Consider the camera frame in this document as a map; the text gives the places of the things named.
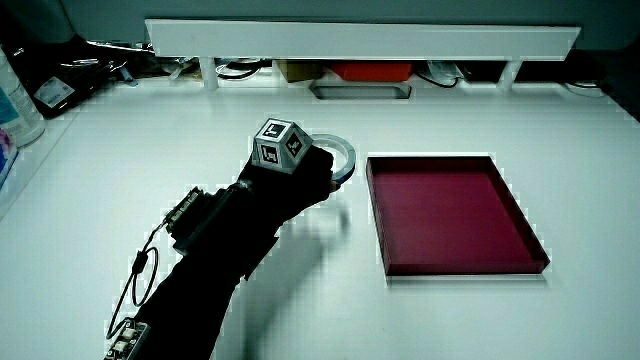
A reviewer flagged person's right hand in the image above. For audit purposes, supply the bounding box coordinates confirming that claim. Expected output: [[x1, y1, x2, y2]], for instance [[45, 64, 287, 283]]
[[236, 117, 341, 225]]

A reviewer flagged blue tape roll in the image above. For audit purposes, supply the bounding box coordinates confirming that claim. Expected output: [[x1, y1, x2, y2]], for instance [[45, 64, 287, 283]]
[[309, 133, 357, 185]]

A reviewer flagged person's right forearm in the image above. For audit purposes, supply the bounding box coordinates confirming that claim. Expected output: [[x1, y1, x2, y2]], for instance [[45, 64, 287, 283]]
[[133, 182, 281, 360]]

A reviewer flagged black sensor module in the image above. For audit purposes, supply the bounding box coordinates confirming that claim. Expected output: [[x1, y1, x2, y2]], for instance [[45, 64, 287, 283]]
[[164, 185, 236, 256]]

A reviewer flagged brown cardboard box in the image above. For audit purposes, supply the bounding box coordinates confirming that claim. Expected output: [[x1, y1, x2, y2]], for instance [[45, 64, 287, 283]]
[[276, 59, 326, 84]]

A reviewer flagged red box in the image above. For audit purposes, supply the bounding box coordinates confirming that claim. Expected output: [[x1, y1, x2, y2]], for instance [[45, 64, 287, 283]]
[[328, 61, 416, 83]]

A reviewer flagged dark red tray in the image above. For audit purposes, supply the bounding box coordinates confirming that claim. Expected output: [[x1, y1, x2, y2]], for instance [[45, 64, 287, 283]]
[[365, 155, 552, 277]]

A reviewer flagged white desk shelf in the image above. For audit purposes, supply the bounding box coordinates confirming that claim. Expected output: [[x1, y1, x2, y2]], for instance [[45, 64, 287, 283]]
[[145, 18, 582, 93]]

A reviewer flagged clear plastic bag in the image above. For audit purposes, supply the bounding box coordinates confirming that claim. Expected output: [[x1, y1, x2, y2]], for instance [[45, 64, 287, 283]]
[[427, 60, 466, 81]]

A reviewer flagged white connector board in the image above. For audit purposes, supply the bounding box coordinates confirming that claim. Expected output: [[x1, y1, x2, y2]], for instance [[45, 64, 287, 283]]
[[103, 317, 151, 360]]

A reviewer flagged black bag with label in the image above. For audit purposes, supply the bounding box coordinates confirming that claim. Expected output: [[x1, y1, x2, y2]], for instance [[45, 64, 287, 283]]
[[9, 37, 131, 120]]

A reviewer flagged white plastic bottle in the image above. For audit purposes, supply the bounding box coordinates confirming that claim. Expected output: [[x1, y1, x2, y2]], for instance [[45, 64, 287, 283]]
[[0, 45, 47, 149]]

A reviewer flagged colourful packet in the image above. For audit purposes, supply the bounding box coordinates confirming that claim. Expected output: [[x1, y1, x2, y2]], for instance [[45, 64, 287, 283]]
[[0, 127, 20, 189]]

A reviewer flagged black glove cable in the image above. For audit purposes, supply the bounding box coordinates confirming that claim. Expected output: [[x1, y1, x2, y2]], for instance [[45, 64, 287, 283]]
[[105, 220, 168, 341]]

